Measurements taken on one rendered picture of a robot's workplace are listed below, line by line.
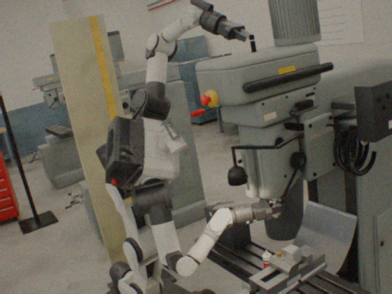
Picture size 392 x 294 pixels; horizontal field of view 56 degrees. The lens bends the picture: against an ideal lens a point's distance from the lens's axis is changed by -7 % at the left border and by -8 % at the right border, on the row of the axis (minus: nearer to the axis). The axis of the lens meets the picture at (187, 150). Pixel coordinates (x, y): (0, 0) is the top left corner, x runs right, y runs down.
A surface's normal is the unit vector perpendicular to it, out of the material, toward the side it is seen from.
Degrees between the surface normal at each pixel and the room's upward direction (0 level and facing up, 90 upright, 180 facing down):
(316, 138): 90
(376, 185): 89
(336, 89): 90
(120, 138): 58
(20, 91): 90
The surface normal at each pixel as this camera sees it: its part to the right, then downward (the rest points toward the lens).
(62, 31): 0.51, 0.15
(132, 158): 0.46, -0.42
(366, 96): -0.84, 0.29
